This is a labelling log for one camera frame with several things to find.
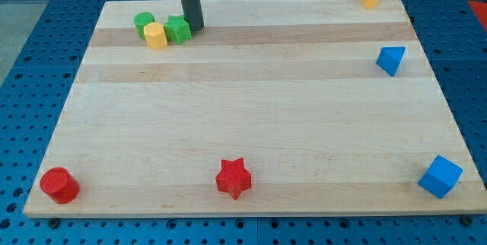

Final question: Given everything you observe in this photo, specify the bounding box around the yellow hexagon block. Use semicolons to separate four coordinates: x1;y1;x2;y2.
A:
144;22;168;50

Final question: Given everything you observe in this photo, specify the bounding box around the blue cube block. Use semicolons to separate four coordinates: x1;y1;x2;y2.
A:
418;155;463;199

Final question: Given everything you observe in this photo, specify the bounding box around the green cylinder block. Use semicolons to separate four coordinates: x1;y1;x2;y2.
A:
133;12;154;40

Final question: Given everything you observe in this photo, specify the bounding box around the blue triangle block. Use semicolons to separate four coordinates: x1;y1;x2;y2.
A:
376;46;406;76

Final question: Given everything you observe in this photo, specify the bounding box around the red star block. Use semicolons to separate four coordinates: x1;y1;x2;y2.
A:
215;157;252;200

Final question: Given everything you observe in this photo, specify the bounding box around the green star block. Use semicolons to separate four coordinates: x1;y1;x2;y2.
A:
164;15;193;44

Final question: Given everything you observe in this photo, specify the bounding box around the red cylinder block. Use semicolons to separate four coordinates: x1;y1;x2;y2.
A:
40;167;80;204

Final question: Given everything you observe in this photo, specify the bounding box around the light wooden board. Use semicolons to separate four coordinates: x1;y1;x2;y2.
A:
24;0;486;218

